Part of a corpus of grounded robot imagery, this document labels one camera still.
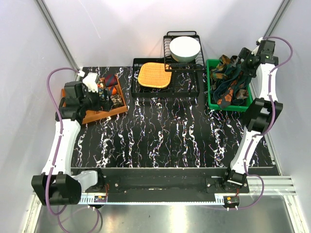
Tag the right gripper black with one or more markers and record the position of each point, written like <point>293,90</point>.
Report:
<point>242,54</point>

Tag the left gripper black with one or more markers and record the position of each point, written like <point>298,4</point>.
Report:
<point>107,103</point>

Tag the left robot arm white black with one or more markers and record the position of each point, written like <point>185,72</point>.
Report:
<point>56,185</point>

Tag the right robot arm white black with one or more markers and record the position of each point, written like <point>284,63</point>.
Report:
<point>261,63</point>

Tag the rolled navy orange striped tie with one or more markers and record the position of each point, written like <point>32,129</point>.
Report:
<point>115,89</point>

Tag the rolled beige patterned tie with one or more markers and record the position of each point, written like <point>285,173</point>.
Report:
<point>117,101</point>

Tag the rolled maroon striped tie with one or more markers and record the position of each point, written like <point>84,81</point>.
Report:
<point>110,80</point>

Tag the orange wooden divided box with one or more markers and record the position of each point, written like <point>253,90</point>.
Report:
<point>72,104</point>

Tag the brown teal patterned tie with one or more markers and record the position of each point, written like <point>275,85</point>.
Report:
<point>225,70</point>

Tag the green plastic bin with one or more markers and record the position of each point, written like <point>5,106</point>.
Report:
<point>213,105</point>

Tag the navy tie orange flowers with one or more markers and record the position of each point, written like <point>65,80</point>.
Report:
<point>232,93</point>

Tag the orange woven pot holder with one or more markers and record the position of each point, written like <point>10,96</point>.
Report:
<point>153,75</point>

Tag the white bowl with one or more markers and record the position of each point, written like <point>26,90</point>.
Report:
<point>184,49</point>

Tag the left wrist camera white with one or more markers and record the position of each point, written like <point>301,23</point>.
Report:
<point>91,82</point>

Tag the black wire tray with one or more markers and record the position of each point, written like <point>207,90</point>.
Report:
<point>184,84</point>

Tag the black wire dish rack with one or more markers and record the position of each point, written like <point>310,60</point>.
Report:
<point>198,64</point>

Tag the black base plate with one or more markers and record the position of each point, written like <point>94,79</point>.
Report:
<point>166,185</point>

